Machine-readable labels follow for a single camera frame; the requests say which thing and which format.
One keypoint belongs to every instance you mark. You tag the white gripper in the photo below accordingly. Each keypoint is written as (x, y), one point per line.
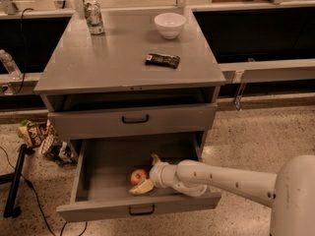
(157, 175)

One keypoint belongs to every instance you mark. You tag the red apple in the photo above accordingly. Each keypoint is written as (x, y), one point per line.
(137, 176)

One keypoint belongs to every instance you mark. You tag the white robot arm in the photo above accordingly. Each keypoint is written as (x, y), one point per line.
(290, 193)

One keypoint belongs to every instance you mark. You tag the open grey middle drawer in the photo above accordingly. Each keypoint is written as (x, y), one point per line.
(102, 181)

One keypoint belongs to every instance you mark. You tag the closed grey upper drawer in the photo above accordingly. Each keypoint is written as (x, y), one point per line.
(92, 124)

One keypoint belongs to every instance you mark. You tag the grey drawer cabinet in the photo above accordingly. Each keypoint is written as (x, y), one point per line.
(108, 71)

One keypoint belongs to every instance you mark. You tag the dark patterned chip bag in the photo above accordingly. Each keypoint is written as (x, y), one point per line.
(56, 150)

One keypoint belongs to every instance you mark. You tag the dark snack bar wrapper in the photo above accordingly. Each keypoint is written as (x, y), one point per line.
(163, 60)

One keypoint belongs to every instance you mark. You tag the brown chip bag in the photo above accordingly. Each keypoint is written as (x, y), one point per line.
(34, 134)

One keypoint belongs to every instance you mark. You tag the black stand leg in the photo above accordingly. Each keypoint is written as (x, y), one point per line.
(14, 179)

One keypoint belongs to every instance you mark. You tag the white bowl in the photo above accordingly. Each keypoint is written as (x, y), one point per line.
(169, 25)

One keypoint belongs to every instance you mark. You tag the green soda can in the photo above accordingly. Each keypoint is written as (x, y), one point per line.
(93, 17)

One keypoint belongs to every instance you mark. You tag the clear plastic water bottle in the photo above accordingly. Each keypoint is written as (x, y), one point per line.
(10, 65)

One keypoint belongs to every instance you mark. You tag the grey metal rail frame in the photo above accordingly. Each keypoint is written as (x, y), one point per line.
(254, 44)

